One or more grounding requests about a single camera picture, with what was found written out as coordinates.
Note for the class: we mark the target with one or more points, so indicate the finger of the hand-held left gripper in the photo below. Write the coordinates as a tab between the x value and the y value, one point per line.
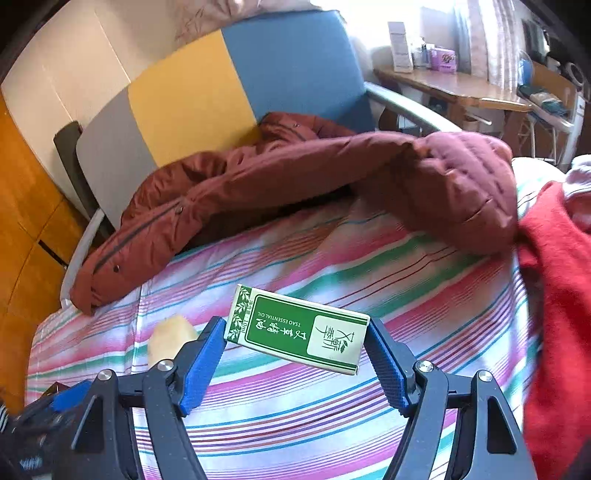
69	398

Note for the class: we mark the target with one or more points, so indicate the yellow sponge block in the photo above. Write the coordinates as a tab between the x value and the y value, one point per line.
168	339

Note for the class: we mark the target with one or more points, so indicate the sheer striped curtain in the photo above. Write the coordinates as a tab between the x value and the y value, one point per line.
489	41

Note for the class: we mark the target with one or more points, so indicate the red blanket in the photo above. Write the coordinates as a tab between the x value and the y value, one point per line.
558	300

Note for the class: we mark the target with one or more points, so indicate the small green carton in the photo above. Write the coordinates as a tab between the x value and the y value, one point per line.
286	332

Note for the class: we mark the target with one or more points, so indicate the white carton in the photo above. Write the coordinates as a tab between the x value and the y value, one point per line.
399	46

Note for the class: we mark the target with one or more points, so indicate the light pink knit sweater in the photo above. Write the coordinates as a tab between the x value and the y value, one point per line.
579	184

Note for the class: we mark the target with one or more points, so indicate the wooden wardrobe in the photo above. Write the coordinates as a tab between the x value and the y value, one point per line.
27	230

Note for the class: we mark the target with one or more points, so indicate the blue globe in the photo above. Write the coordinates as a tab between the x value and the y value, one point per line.
526	71

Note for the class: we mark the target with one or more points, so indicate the purple box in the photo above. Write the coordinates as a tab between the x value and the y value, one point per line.
443	59

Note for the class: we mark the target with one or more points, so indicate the striped bed sheet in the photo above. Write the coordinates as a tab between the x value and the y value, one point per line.
300	415

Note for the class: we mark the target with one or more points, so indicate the wooden side desk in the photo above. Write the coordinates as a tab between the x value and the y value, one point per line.
452	87

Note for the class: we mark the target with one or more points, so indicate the grey yellow blue armchair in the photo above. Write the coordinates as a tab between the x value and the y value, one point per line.
184	92

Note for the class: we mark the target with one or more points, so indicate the cardboard box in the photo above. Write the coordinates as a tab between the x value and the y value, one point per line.
561	85

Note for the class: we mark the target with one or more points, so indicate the maroon puffer jacket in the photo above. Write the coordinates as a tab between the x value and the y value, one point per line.
323	175

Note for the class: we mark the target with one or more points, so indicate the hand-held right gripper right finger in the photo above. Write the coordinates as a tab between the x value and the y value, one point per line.
388	369

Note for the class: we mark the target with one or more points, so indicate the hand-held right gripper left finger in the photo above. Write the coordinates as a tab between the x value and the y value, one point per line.
203	369

